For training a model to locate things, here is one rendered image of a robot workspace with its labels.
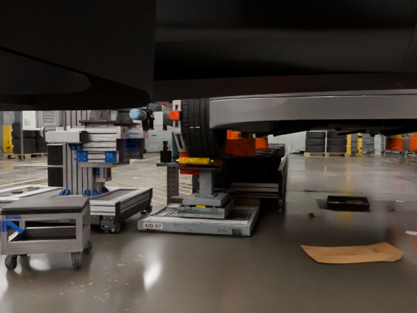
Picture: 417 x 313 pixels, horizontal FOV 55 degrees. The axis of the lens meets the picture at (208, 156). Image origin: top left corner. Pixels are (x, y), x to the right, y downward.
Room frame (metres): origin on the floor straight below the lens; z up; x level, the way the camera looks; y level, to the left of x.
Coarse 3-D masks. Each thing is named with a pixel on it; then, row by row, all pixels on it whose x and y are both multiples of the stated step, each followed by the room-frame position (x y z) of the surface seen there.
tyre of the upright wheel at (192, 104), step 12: (192, 108) 2.87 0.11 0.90; (204, 108) 2.85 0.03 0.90; (192, 120) 2.86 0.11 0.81; (204, 120) 2.85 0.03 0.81; (192, 132) 2.89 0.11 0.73; (204, 132) 2.87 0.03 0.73; (192, 144) 2.94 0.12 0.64; (204, 144) 2.92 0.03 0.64; (216, 144) 2.94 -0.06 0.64; (192, 156) 3.08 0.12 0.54; (204, 156) 3.05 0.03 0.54; (216, 156) 3.03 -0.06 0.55
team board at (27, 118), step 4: (20, 112) 10.66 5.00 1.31; (24, 112) 10.79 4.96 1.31; (28, 112) 10.95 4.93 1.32; (32, 112) 11.14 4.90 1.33; (20, 116) 10.66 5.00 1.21; (24, 116) 10.78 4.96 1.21; (28, 116) 10.94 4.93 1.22; (32, 116) 11.14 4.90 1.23; (20, 120) 10.66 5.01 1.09; (24, 120) 10.78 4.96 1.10; (28, 120) 10.94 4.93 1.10; (32, 120) 11.13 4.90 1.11; (20, 124) 10.66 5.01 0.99; (24, 124) 10.78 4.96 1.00; (28, 124) 10.94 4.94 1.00; (32, 124) 11.13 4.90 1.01; (20, 128) 10.66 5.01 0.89; (24, 128) 10.77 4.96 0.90; (28, 128) 10.93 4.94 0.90; (32, 128) 11.12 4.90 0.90; (20, 132) 10.66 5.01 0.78; (20, 136) 10.66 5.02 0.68; (16, 160) 10.68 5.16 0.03; (20, 160) 10.68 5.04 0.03; (24, 160) 10.69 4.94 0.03
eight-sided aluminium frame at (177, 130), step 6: (174, 102) 2.95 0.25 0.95; (180, 102) 2.94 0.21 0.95; (174, 108) 2.95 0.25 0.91; (180, 108) 2.94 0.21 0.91; (180, 120) 2.94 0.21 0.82; (174, 126) 2.95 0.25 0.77; (180, 126) 2.94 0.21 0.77; (174, 132) 2.96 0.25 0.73; (180, 132) 2.95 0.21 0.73; (180, 144) 3.08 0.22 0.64; (180, 150) 3.10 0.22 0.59; (186, 150) 3.10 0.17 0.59
